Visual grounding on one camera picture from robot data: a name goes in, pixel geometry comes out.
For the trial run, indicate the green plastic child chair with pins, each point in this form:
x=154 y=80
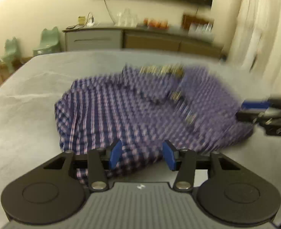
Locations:
x=10 y=52
x=48 y=43

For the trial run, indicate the white storage basket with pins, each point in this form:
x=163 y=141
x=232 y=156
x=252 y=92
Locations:
x=201 y=32

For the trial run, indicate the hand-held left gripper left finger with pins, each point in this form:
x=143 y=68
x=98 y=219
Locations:
x=115 y=155

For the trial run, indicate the cluster of clear drinking glasses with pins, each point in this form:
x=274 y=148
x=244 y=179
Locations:
x=127 y=18

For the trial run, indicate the dark waste bin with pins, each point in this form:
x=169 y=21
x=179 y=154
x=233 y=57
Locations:
x=223 y=57

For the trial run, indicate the white power strip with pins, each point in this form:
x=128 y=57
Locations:
x=90 y=22

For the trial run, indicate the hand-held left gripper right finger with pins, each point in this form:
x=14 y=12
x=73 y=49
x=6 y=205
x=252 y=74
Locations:
x=169 y=155

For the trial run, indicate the red fruit bowl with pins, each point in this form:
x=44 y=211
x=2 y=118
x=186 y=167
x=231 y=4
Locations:
x=156 y=24

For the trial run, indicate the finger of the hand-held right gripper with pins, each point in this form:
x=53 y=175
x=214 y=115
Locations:
x=254 y=105
x=250 y=116

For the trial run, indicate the grey television cabinet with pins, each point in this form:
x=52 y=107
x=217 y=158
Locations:
x=95 y=39

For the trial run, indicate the yellow cup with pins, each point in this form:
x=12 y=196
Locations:
x=81 y=20

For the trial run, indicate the blue plaid shirt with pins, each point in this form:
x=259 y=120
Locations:
x=107 y=114

